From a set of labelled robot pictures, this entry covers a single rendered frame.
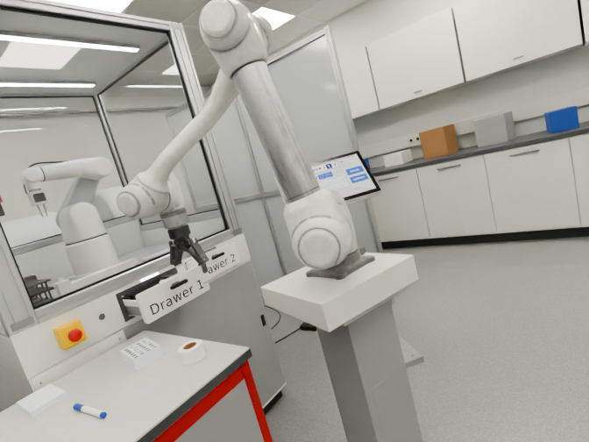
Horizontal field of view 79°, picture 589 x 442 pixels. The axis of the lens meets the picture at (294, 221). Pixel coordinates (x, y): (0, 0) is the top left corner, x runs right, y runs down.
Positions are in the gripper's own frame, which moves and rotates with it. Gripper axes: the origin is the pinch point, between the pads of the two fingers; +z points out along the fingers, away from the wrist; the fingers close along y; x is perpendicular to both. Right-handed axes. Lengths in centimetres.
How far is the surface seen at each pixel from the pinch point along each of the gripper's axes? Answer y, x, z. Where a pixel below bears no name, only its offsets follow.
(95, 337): 24.5, 28.6, 9.2
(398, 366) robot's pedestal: -58, -28, 45
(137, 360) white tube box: -6.6, 31.1, 12.2
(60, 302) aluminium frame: 24.3, 34.7, -7.2
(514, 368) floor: -80, -101, 91
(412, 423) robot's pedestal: -58, -28, 68
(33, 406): 8, 54, 13
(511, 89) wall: -74, -361, -45
